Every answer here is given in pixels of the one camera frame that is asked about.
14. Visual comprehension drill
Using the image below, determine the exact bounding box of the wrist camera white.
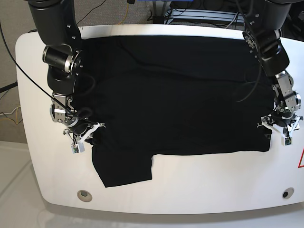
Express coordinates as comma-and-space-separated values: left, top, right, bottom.
71, 142, 85, 154
281, 136, 292, 146

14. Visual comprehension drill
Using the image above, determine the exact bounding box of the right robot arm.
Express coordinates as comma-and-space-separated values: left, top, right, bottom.
28, 0, 104, 151

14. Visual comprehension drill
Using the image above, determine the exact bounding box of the round table grommet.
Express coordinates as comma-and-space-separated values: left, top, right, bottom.
282, 188, 295, 199
77, 190, 93, 202

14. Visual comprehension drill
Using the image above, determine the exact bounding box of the black T-shirt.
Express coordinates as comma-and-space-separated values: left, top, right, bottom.
72, 36, 274, 187

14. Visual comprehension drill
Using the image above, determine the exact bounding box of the yellow floor cable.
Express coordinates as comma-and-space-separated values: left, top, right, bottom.
0, 106, 22, 125

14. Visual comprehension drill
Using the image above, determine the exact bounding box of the yellow hanging cable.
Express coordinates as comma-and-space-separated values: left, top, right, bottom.
118, 1, 130, 25

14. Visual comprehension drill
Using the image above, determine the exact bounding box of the aluminium frame rail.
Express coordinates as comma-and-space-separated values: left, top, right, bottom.
169, 9, 244, 27

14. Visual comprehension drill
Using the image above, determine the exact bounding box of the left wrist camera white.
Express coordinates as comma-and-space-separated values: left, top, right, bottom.
281, 136, 292, 146

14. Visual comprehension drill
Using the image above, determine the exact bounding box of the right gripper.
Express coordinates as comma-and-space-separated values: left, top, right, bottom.
63, 120, 105, 145

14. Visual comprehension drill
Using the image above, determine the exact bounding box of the round table grommet left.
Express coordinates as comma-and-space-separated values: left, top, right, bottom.
77, 190, 93, 202

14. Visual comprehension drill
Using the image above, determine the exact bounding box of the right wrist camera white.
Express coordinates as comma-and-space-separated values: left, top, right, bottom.
71, 142, 85, 154

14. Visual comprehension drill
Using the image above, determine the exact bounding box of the red triangle warning sticker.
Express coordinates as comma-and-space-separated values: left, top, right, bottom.
298, 150, 304, 168

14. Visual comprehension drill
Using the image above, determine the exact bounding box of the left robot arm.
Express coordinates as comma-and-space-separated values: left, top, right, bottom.
236, 0, 302, 145

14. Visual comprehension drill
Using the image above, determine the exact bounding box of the round table grommet right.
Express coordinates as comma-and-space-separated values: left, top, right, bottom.
282, 188, 295, 199

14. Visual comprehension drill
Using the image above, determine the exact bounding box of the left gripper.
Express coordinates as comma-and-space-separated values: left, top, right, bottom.
257, 114, 303, 140

